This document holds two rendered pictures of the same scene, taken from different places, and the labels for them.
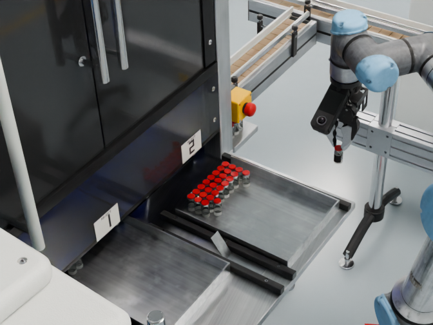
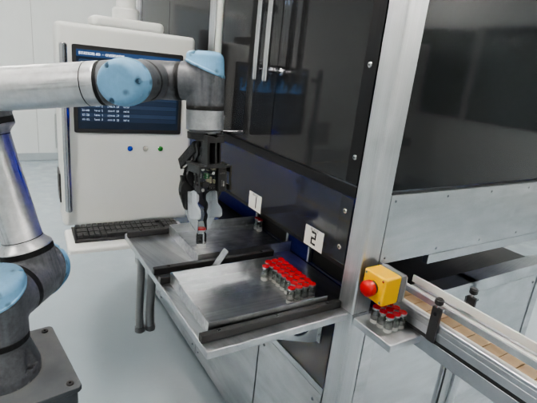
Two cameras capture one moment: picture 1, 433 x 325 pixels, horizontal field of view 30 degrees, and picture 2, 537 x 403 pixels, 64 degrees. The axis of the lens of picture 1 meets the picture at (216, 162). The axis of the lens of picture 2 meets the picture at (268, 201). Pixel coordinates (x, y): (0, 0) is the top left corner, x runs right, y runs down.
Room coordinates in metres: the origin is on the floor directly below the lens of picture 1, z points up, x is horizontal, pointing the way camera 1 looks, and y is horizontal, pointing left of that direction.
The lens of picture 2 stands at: (1.94, -1.06, 1.47)
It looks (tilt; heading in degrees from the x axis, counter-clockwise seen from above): 17 degrees down; 111
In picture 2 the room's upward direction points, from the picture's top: 6 degrees clockwise
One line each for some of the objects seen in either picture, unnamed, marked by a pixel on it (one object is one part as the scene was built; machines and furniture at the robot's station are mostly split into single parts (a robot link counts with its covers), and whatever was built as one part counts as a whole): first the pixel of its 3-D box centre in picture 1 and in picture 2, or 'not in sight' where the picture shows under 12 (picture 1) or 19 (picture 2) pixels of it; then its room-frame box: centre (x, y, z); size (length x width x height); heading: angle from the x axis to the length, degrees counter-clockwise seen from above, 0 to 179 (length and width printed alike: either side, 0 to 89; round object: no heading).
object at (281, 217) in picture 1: (257, 209); (247, 289); (1.55, -0.10, 0.90); 0.34 x 0.26 x 0.04; 53
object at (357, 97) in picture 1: (346, 93); (206, 161); (1.51, -0.30, 1.27); 0.09 x 0.08 x 0.12; 145
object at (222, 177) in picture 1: (215, 188); (288, 278); (1.63, 0.00, 0.90); 0.18 x 0.02 x 0.05; 143
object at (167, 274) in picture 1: (141, 273); (228, 237); (1.34, 0.19, 0.90); 0.34 x 0.26 x 0.04; 54
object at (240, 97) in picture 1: (235, 104); (383, 284); (1.89, -0.06, 1.00); 0.08 x 0.07 x 0.07; 54
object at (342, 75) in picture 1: (345, 66); (206, 121); (1.50, -0.29, 1.35); 0.08 x 0.08 x 0.05
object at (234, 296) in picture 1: (206, 249); (232, 269); (1.43, 0.04, 0.87); 0.70 x 0.48 x 0.02; 144
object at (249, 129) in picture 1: (227, 131); (390, 328); (1.92, -0.04, 0.87); 0.14 x 0.13 x 0.02; 54
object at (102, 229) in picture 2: not in sight; (129, 229); (0.90, 0.21, 0.82); 0.40 x 0.14 x 0.02; 51
